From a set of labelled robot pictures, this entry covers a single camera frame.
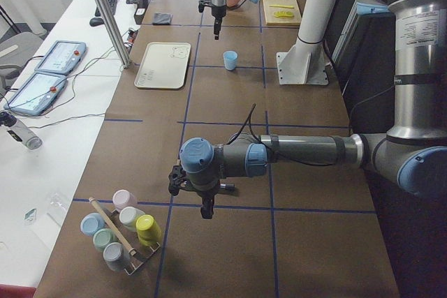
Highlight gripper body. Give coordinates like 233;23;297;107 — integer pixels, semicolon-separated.
195;184;221;207
212;5;226;20

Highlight light blue plastic cup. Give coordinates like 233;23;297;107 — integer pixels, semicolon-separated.
223;50;238;71

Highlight yellow cup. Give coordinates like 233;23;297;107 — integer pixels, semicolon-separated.
135;214;162;247

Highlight white cup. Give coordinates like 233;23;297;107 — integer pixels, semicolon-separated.
119;206;145;232

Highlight pink cup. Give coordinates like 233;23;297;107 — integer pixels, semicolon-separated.
112;189;138;212

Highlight grey cup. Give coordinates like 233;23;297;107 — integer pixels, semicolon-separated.
103;242;131;271

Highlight green cup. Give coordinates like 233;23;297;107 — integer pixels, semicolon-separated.
93;228;117;253

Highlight blue cup on rack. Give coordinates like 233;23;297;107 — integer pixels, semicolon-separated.
80;212;105;237

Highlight grey folded cloth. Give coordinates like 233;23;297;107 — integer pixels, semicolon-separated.
152;13;173;26

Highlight lemon slices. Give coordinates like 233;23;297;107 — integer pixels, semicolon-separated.
273;10;294;18

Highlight wooden cutting board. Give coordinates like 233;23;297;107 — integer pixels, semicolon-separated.
263;0;302;26

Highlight yellow plastic knife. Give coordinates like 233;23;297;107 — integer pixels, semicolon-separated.
269;4;295;9

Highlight cream bear tray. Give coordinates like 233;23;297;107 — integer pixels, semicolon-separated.
134;42;191;89

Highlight black box with label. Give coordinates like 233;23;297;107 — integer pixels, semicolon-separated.
133;0;150;25

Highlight black usb hub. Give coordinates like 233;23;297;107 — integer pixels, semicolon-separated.
127;29;138;43

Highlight white pillar with base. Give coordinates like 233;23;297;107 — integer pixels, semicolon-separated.
277;0;336;85

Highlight black computer mouse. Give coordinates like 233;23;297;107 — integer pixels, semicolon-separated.
89;17;104;27

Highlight clear plastic bag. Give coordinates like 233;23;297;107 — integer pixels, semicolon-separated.
47;193;70;227

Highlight upper blue teach pendant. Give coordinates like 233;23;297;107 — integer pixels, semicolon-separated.
35;40;87;75

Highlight blue teach pendant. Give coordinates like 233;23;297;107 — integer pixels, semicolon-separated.
4;71;67;117
35;40;87;75

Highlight lower blue teach pendant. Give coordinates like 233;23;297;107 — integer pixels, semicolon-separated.
4;71;67;117

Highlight clear water bottle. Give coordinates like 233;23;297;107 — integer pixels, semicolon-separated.
1;112;43;150

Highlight grey office chair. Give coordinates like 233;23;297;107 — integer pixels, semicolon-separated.
1;32;43;95

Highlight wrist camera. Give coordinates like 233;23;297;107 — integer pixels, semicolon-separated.
198;0;213;13
168;165;186;196

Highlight wire cup rack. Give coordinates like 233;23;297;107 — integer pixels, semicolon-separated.
111;210;161;276

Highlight wooden rack handle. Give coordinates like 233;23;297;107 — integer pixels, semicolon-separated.
89;197;137;256

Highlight aluminium frame post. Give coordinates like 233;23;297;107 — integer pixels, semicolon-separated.
95;0;131;68

